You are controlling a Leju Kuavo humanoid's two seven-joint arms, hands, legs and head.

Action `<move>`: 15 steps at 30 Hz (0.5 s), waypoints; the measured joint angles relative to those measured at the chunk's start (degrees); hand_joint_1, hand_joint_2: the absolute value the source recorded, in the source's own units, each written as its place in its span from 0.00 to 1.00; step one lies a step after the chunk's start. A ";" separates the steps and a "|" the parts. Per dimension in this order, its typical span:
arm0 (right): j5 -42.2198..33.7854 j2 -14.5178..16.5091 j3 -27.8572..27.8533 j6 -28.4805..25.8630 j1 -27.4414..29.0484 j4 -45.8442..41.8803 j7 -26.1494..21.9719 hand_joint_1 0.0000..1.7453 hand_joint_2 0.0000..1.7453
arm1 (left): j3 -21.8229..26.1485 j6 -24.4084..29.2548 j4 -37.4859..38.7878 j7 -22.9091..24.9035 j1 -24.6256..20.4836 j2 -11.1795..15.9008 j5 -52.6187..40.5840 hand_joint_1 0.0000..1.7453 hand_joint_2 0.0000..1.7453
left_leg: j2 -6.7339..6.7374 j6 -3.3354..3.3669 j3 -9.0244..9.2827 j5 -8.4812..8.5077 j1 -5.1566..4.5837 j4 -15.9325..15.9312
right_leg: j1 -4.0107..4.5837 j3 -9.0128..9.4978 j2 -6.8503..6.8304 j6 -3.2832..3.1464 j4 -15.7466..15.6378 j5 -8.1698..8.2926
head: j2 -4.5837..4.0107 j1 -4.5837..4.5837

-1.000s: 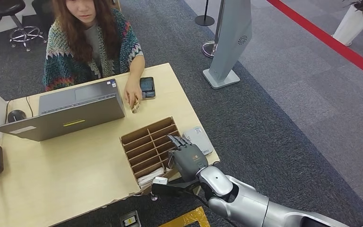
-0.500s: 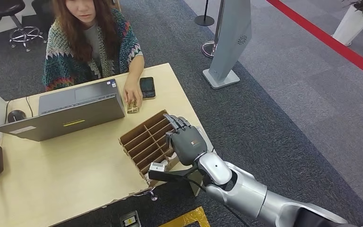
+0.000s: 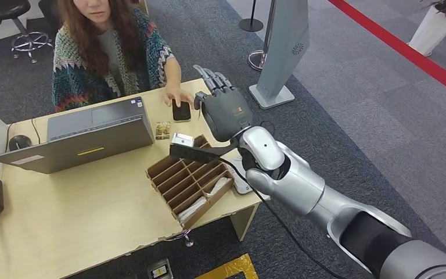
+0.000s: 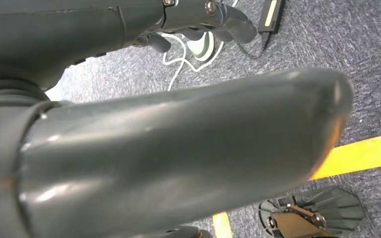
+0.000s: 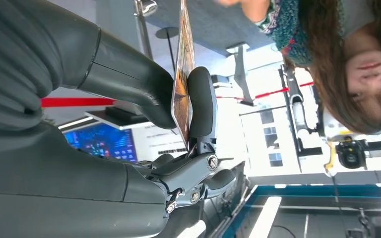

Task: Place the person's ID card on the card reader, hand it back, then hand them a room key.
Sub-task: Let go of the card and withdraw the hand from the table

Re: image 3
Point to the white card reader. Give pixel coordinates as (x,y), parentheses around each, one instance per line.
(242,186)

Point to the metal floor socket box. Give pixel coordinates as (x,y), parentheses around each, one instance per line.
(160,270)

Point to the grey kiosk stand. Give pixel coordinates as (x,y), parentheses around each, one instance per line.
(284,46)

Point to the black round stool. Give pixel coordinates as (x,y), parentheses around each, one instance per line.
(6,8)

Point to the person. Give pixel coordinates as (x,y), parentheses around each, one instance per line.
(77,84)

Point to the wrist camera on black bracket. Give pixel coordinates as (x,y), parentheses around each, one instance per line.
(192,154)

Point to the wooden desk leg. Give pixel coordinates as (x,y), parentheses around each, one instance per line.
(243,222)

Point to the person's left forearm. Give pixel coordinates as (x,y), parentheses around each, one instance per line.
(173,73)

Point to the white card sleeve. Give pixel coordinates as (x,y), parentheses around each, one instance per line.
(192,210)
(217,187)

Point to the black smartphone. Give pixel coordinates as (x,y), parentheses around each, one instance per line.
(181,111)

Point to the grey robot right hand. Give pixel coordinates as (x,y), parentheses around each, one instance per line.
(227,111)

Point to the person's left hand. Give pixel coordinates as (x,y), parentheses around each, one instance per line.
(175,93)

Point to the cardboard card organizer box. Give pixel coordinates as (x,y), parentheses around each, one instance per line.
(207,210)

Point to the yellow floor tape marking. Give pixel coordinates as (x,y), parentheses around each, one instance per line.
(234,266)

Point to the white planter pot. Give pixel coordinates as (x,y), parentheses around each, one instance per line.
(433,32)

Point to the chrome stanchion post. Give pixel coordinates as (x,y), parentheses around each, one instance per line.
(255,61)

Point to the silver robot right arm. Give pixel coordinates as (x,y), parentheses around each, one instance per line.
(296,185)

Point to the black stanchion post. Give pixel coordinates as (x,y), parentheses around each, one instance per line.
(251,25)

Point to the patterned room key card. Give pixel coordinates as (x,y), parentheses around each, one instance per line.
(200,114)

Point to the red floor tape line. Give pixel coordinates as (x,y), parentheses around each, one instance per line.
(400,47)

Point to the metal hook under desk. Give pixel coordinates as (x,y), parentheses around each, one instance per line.
(188,241)

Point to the black computer mouse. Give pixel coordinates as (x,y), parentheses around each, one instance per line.
(19,143)

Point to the grey laptop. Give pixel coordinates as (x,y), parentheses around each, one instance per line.
(94,146)

